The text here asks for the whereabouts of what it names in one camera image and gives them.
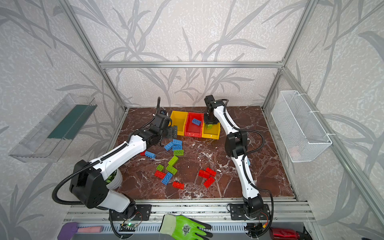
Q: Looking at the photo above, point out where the white wire mesh basket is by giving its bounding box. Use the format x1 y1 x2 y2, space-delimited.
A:
271 91 332 163

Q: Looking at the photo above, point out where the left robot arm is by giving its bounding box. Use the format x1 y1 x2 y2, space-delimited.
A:
52 114 177 217

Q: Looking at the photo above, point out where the small green lego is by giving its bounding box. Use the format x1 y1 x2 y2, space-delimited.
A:
156 164 165 172

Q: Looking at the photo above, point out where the blue lego top brick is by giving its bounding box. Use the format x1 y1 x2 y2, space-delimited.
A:
172 139 183 146

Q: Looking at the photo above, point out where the white pot with plant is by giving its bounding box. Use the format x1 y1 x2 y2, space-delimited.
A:
105 169 123 190

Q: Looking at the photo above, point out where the blue lego upturned brick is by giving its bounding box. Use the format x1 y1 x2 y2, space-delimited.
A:
172 145 183 151

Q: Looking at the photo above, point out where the yellow bin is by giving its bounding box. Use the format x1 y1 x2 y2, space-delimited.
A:
171 111 188 136
202 122 221 140

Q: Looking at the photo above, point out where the red lego bottom brick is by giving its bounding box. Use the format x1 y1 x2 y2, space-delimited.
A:
172 182 185 190

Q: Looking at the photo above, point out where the clear acrylic wall shelf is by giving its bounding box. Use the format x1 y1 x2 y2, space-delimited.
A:
9 94 98 163

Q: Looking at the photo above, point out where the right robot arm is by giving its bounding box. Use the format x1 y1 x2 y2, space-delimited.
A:
204 95 265 219

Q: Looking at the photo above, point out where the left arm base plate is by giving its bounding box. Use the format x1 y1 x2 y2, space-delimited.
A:
109 204 152 222

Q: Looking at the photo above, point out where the red lego left brick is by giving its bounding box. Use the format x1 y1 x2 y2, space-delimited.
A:
155 170 166 179

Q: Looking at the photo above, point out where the red lego cluster top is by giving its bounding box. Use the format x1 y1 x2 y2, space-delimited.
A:
206 168 217 177

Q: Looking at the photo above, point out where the red middle bin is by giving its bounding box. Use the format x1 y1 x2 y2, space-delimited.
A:
185 112 204 138

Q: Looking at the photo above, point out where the red lego cluster left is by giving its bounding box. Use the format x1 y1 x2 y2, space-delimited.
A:
198 170 211 179

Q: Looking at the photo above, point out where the left yellow bin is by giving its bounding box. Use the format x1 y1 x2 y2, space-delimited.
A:
171 111 188 136

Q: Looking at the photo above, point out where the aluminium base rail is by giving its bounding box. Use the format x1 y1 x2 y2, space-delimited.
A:
63 197 316 224

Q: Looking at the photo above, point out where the red metallic tool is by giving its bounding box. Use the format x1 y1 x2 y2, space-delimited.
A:
269 227 313 240

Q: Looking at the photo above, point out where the right yellow bin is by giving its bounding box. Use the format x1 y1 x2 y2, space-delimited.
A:
202 122 221 140

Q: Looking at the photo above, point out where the red lego cluster bottom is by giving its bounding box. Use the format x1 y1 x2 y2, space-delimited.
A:
204 177 215 188

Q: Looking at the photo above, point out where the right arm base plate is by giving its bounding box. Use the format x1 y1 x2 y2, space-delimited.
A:
227 204 272 221

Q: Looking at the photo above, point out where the blue lego diagonal brick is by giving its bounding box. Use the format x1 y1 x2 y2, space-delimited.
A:
164 142 174 151

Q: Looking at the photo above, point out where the green lego long diagonal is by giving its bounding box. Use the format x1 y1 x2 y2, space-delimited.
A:
168 156 179 167

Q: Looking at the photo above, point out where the green work glove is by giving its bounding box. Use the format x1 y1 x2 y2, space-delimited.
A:
159 214 213 240

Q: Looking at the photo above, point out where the red lego brick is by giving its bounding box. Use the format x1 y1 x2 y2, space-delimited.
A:
172 182 185 190
155 170 166 179

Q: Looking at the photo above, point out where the red lego cluster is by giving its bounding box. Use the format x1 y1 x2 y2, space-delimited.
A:
198 170 211 179
206 168 217 177
204 177 215 188

